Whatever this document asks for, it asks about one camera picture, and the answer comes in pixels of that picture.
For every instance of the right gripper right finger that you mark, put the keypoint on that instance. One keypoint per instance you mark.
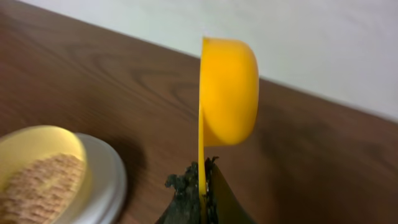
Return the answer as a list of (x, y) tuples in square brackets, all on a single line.
[(222, 206)]

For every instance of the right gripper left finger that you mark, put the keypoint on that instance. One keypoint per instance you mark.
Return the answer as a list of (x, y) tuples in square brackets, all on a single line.
[(184, 207)]

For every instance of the yellow measuring scoop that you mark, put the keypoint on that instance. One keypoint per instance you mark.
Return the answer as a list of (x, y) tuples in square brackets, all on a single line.
[(228, 100)]

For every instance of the white digital kitchen scale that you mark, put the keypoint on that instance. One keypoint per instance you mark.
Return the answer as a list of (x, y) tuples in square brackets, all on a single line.
[(102, 195)]

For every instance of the soybeans in yellow bowl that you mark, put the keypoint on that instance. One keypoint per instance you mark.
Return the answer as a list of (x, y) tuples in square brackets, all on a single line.
[(39, 192)]

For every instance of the pale yellow bowl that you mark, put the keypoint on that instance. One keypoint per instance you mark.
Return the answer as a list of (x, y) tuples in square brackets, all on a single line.
[(21, 148)]

